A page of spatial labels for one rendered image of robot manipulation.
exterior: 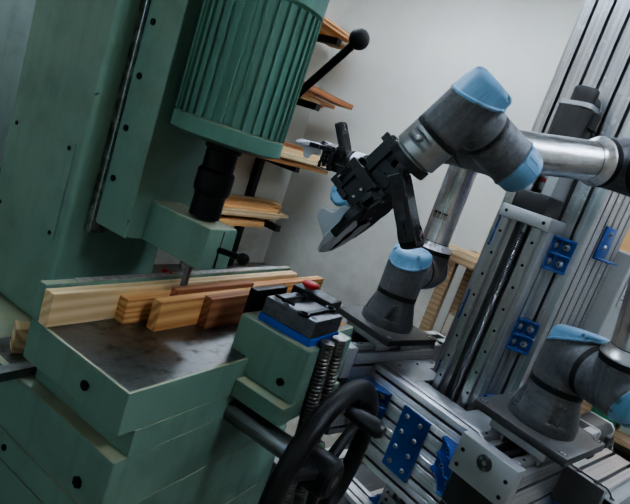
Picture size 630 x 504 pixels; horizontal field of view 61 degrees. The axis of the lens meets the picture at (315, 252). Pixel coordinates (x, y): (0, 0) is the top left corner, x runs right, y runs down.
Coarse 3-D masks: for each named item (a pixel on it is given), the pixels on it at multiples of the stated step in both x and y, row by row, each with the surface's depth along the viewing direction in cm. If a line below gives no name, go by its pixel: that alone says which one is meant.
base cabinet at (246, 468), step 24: (0, 432) 78; (0, 456) 78; (24, 456) 75; (240, 456) 93; (264, 456) 102; (0, 480) 77; (24, 480) 75; (48, 480) 72; (192, 480) 83; (216, 480) 89; (240, 480) 97; (264, 480) 106
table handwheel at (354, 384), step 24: (360, 384) 74; (240, 408) 82; (336, 408) 68; (360, 408) 82; (264, 432) 79; (312, 432) 65; (360, 432) 85; (288, 456) 64; (312, 456) 75; (336, 456) 77; (360, 456) 86; (288, 480) 63; (312, 480) 73; (336, 480) 75
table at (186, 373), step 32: (32, 320) 72; (32, 352) 72; (64, 352) 69; (96, 352) 69; (128, 352) 72; (160, 352) 75; (192, 352) 78; (224, 352) 82; (64, 384) 69; (96, 384) 66; (128, 384) 64; (160, 384) 67; (192, 384) 73; (224, 384) 79; (256, 384) 82; (96, 416) 66; (128, 416) 64; (160, 416) 69; (288, 416) 79
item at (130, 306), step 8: (272, 280) 113; (280, 280) 115; (288, 280) 117; (296, 280) 119; (312, 280) 125; (320, 280) 128; (288, 288) 117; (320, 288) 130; (120, 296) 79; (128, 296) 80; (136, 296) 81; (144, 296) 82; (152, 296) 83; (160, 296) 84; (120, 304) 79; (128, 304) 79; (136, 304) 80; (144, 304) 82; (120, 312) 79; (128, 312) 79; (136, 312) 81; (144, 312) 82; (120, 320) 79; (128, 320) 80; (136, 320) 81; (144, 320) 83
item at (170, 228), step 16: (160, 208) 87; (176, 208) 87; (160, 224) 87; (176, 224) 85; (192, 224) 83; (208, 224) 84; (224, 224) 88; (160, 240) 87; (176, 240) 85; (192, 240) 83; (208, 240) 82; (224, 240) 85; (176, 256) 85; (192, 256) 83; (208, 256) 83; (224, 256) 87
